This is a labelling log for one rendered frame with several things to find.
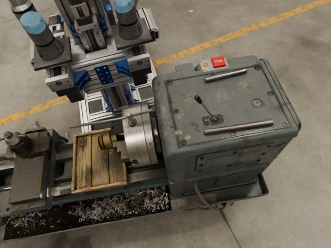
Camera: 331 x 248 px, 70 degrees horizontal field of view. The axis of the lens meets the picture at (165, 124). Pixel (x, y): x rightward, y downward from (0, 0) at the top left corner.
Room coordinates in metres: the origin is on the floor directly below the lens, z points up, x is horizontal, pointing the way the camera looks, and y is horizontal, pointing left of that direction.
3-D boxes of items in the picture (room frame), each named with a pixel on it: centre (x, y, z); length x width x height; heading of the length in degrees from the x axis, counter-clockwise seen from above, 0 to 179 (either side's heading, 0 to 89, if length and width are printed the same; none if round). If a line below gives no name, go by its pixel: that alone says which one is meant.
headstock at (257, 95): (0.60, -0.26, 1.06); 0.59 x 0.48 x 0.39; 92
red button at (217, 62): (0.81, -0.30, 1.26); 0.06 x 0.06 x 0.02; 2
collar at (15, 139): (0.64, 0.77, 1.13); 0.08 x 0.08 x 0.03
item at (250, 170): (0.60, -0.26, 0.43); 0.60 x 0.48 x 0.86; 92
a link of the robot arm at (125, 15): (1.27, 0.13, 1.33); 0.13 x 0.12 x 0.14; 167
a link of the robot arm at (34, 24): (1.20, 0.62, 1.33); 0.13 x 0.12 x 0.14; 29
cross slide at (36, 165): (0.57, 0.77, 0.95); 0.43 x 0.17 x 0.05; 2
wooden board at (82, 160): (0.57, 0.40, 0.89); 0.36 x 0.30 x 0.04; 2
